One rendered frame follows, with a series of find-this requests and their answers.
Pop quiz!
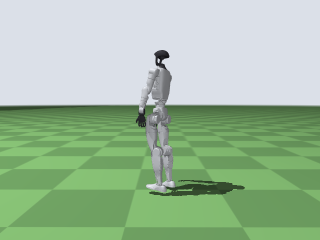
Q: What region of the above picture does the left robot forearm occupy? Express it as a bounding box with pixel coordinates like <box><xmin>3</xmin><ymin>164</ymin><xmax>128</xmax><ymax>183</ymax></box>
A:
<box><xmin>139</xmin><ymin>87</ymin><xmax>149</xmax><ymax>114</ymax></box>

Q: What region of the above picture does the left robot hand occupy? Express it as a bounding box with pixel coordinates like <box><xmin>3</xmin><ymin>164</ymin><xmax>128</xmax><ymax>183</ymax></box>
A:
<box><xmin>136</xmin><ymin>109</ymin><xmax>146</xmax><ymax>127</ymax></box>

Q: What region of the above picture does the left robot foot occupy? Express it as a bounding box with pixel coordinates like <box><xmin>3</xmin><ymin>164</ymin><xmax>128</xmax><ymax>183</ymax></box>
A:
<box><xmin>146</xmin><ymin>183</ymin><xmax>167</xmax><ymax>193</ymax></box>

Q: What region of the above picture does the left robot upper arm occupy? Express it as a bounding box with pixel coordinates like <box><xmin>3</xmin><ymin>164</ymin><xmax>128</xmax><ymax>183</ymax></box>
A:
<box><xmin>141</xmin><ymin>68</ymin><xmax>160</xmax><ymax>95</ymax></box>

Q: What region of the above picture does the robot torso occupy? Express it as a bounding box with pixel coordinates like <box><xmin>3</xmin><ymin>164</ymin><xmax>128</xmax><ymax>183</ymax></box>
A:
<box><xmin>151</xmin><ymin>66</ymin><xmax>171</xmax><ymax>121</ymax></box>

